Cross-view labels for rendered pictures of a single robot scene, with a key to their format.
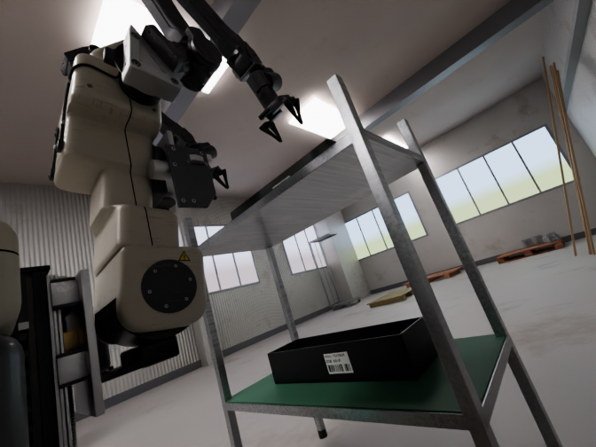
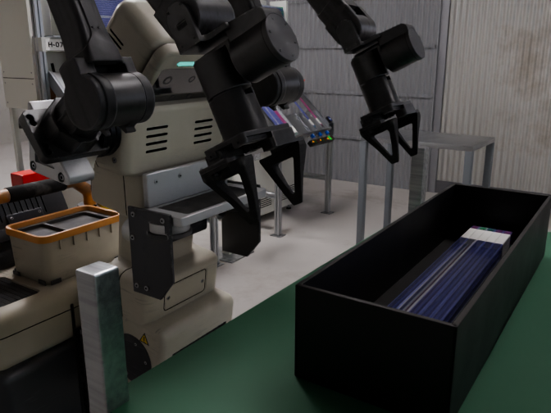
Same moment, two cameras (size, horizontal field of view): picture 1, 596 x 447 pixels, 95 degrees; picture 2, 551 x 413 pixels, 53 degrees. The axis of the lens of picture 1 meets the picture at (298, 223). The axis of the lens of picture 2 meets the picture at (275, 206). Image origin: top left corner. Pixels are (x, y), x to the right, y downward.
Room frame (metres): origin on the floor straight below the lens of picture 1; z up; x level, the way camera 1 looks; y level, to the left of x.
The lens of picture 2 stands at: (0.71, -0.71, 1.30)
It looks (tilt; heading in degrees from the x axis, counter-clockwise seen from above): 16 degrees down; 84
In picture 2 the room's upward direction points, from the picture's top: straight up
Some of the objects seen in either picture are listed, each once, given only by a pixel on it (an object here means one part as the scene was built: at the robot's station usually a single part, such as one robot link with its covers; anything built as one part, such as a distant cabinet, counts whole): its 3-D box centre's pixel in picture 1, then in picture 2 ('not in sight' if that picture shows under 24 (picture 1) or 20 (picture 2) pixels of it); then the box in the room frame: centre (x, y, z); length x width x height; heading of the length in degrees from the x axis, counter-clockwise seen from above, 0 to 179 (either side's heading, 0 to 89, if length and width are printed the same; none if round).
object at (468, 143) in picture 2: not in sight; (422, 198); (2.00, 2.60, 0.40); 0.70 x 0.45 x 0.80; 138
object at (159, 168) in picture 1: (165, 191); (195, 220); (0.66, 0.31, 0.99); 0.28 x 0.16 x 0.22; 51
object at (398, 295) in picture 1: (395, 296); not in sight; (5.78, -1.39, 0.05); 1.12 x 0.76 x 0.10; 143
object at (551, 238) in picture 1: (527, 247); not in sight; (5.90, -4.30, 0.15); 1.09 x 0.76 x 0.31; 51
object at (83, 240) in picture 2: not in sight; (68, 242); (0.34, 0.56, 0.87); 0.23 x 0.15 x 0.11; 51
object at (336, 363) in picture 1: (341, 354); not in sight; (1.03, 0.00, 0.41); 0.57 x 0.17 x 0.11; 49
